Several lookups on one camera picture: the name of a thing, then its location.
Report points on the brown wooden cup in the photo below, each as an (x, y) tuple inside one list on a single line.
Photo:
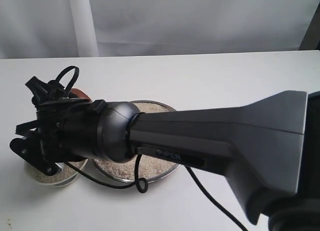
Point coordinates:
[(77, 93)]

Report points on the white curtain backdrop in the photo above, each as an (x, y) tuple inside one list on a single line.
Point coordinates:
[(106, 28)]

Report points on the white ceramic rice bowl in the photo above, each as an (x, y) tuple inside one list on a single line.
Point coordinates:
[(62, 179)]

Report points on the round steel rice tray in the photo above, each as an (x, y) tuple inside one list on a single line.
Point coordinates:
[(150, 168)]

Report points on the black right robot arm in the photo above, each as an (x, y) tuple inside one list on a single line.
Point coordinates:
[(268, 151)]

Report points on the dark clutter beside table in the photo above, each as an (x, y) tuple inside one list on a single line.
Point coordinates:
[(309, 31)]

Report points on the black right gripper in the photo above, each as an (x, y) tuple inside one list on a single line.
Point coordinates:
[(68, 131)]

